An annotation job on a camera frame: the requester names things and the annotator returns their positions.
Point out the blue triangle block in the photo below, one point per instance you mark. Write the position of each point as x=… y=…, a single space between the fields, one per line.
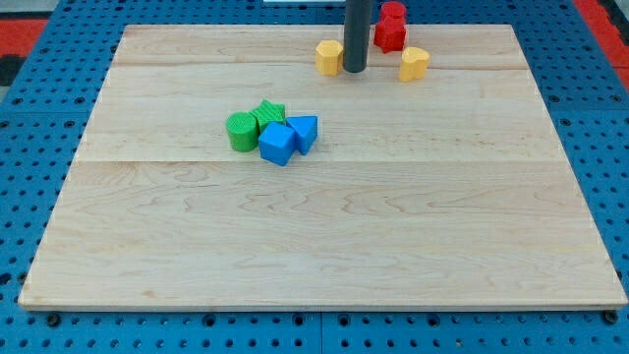
x=305 y=128

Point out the green cylinder block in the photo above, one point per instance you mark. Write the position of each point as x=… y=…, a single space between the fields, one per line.
x=242 y=130

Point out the green star block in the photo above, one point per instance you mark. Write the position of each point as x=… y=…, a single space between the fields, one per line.
x=269 y=112

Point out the light wooden board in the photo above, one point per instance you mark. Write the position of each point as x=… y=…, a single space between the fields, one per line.
x=450 y=193

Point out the blue cube block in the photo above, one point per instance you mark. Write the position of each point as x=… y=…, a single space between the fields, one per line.
x=276 y=143

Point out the red cylinder block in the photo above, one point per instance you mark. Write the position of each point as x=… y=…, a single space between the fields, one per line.
x=395 y=10

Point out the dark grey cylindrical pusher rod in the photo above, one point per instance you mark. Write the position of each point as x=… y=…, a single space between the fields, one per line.
x=357 y=26

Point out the red star block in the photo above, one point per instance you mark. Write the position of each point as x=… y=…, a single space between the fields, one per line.
x=390 y=34

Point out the yellow heart block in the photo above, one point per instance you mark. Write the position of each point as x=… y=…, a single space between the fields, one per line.
x=414 y=64

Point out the yellow hexagon block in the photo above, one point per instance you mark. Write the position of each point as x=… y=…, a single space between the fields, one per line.
x=329 y=57

